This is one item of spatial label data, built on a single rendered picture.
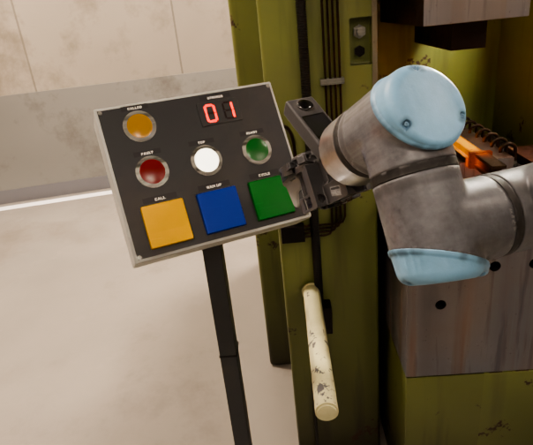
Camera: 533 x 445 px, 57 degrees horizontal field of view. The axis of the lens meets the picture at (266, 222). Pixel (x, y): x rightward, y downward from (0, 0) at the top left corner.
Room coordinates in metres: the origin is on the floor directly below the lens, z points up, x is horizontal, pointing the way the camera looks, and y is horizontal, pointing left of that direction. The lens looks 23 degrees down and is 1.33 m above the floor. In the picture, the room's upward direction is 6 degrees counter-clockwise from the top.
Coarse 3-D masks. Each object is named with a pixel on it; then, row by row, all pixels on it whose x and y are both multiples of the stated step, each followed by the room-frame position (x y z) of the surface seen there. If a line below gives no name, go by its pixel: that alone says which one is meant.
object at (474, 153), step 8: (456, 144) 1.09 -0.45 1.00; (464, 144) 1.07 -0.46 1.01; (472, 144) 1.06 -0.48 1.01; (464, 152) 1.04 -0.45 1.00; (472, 152) 0.99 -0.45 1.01; (480, 152) 0.98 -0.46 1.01; (488, 152) 0.98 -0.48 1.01; (472, 160) 0.98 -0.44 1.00; (480, 160) 0.95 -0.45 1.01; (488, 160) 0.93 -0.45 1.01; (496, 160) 0.92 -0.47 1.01; (472, 168) 0.98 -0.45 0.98; (480, 168) 0.95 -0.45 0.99; (488, 168) 0.93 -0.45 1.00; (496, 168) 0.89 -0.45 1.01; (504, 168) 0.89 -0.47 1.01
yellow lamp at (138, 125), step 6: (138, 114) 0.88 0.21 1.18; (132, 120) 0.87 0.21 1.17; (138, 120) 0.87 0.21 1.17; (144, 120) 0.88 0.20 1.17; (150, 120) 0.88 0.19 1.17; (132, 126) 0.87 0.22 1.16; (138, 126) 0.87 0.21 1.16; (144, 126) 0.87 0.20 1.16; (150, 126) 0.88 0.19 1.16; (132, 132) 0.86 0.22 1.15; (138, 132) 0.86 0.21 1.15; (144, 132) 0.87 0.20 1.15; (150, 132) 0.87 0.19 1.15
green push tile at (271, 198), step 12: (264, 180) 0.87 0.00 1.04; (276, 180) 0.88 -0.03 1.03; (252, 192) 0.85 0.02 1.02; (264, 192) 0.86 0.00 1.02; (276, 192) 0.86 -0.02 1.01; (288, 192) 0.87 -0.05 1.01; (264, 204) 0.85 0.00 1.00; (276, 204) 0.85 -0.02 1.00; (288, 204) 0.86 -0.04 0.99; (264, 216) 0.83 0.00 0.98; (276, 216) 0.85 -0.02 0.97
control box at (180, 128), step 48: (192, 96) 0.93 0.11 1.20; (240, 96) 0.96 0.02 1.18; (144, 144) 0.86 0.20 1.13; (192, 144) 0.88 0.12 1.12; (240, 144) 0.90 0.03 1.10; (288, 144) 0.93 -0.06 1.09; (144, 192) 0.81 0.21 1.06; (192, 192) 0.83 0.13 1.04; (240, 192) 0.85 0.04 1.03; (144, 240) 0.76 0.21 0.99; (192, 240) 0.78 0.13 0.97
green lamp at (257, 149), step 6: (246, 144) 0.91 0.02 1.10; (252, 144) 0.91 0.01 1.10; (258, 144) 0.91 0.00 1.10; (264, 144) 0.91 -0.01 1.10; (246, 150) 0.90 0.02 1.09; (252, 150) 0.90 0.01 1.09; (258, 150) 0.90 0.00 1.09; (264, 150) 0.91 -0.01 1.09; (252, 156) 0.89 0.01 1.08; (258, 156) 0.90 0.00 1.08; (264, 156) 0.90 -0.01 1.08
